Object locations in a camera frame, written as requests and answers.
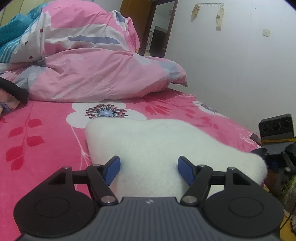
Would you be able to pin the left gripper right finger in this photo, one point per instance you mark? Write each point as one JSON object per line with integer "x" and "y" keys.
{"x": 230, "y": 201}

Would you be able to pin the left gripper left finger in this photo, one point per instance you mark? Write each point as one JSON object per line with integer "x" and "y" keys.
{"x": 67, "y": 201}

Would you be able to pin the cream white fleece sweater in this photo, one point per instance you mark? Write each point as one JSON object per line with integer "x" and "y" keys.
{"x": 149, "y": 152}

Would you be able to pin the stack of folded clothes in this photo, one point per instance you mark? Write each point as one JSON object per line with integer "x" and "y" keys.
{"x": 8, "y": 102}

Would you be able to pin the dark object on bed edge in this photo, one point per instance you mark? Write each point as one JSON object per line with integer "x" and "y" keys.
{"x": 256, "y": 139}

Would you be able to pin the pink floral bed blanket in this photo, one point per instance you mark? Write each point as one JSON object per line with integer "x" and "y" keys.
{"x": 41, "y": 137}

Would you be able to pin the black folded garment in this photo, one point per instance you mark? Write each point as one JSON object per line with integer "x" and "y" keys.
{"x": 20, "y": 94}

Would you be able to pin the pink patterned duvet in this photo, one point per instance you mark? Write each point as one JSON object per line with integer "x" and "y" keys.
{"x": 75, "y": 51}

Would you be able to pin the white wall outlet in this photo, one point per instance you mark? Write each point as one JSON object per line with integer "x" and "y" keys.
{"x": 266, "y": 33}

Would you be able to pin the dark wooden door frame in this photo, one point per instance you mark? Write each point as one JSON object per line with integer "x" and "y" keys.
{"x": 146, "y": 20}

